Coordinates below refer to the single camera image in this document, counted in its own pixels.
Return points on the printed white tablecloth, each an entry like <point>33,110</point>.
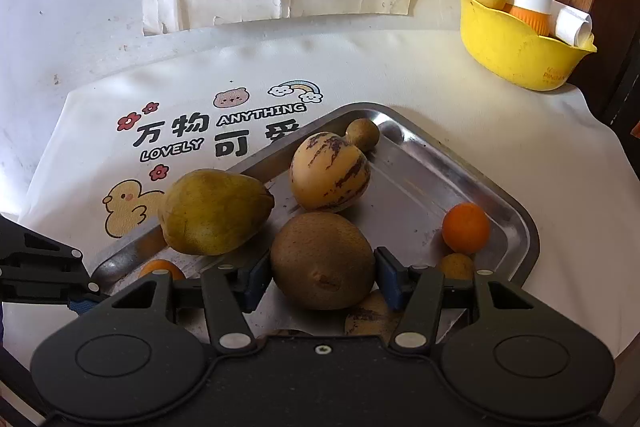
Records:
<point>450,117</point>

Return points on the yellow plastic bowl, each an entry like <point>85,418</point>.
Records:
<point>510,52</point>

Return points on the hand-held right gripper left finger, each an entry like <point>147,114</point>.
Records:
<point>260,279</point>

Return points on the striped pepino melon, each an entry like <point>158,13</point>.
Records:
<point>330,172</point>
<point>370,314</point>

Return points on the small orange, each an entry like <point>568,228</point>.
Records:
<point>466,228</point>
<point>160,269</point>

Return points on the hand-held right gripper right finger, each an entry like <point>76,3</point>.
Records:
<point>387,279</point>

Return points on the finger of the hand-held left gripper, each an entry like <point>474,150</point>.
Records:
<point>82,303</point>

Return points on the yellow-green pear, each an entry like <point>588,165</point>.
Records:
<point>215,212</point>

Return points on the metal tray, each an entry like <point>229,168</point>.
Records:
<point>425,187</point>

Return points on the white paper roll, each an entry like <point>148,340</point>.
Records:
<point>572,24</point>

